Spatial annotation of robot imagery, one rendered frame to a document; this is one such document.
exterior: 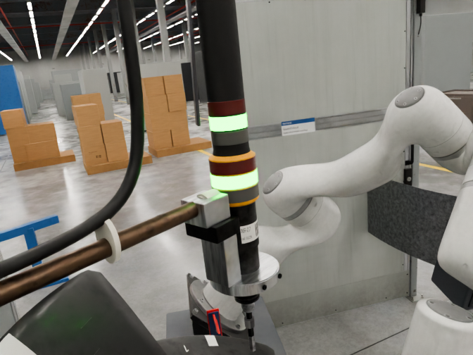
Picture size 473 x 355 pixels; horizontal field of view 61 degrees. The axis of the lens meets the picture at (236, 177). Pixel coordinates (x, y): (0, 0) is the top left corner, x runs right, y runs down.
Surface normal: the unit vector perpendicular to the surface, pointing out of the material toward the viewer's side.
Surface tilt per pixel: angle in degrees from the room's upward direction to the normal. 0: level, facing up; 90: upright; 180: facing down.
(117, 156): 90
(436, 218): 90
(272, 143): 90
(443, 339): 78
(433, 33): 90
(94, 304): 46
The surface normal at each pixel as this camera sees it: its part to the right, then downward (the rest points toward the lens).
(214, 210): 0.75, 0.11
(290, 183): -0.42, -0.55
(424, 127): -0.19, 0.69
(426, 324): -0.89, -0.09
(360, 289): 0.23, 0.24
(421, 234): -0.88, 0.21
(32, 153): 0.45, 0.19
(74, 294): 0.57, -0.69
